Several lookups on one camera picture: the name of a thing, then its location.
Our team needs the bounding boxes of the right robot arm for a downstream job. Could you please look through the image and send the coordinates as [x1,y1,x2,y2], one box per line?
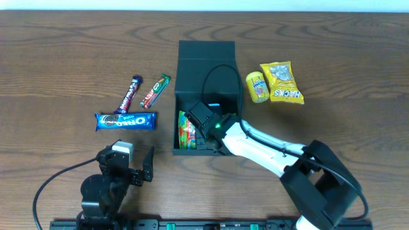
[187,112,369,229]

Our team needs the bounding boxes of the purple Dairy Milk bar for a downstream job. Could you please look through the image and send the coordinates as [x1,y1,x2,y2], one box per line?
[114,75,143,114]

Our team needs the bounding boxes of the Haribo gummy worms bag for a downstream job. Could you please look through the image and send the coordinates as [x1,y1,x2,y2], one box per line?
[178,111,196,150]

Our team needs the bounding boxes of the blue Oreo cookie pack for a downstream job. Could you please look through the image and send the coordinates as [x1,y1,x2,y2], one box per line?
[95,112,157,131]

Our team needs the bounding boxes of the dark green lidded box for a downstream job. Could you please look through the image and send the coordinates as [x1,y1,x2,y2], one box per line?
[173,40,240,157]

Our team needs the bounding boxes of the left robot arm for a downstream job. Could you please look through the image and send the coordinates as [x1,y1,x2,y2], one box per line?
[76,141,154,229]

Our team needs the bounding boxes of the red green KitKat bar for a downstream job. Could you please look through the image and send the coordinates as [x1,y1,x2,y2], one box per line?
[140,74,171,109]

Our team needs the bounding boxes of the black mounting rail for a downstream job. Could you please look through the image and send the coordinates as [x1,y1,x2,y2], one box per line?
[49,218,374,230]

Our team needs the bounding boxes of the yellow Hacks candy bag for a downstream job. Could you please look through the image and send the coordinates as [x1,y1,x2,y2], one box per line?
[260,61,304,105]

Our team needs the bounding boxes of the yellow Mentos gum bottle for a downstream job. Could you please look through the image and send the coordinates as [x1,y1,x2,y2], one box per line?
[245,72,270,103]

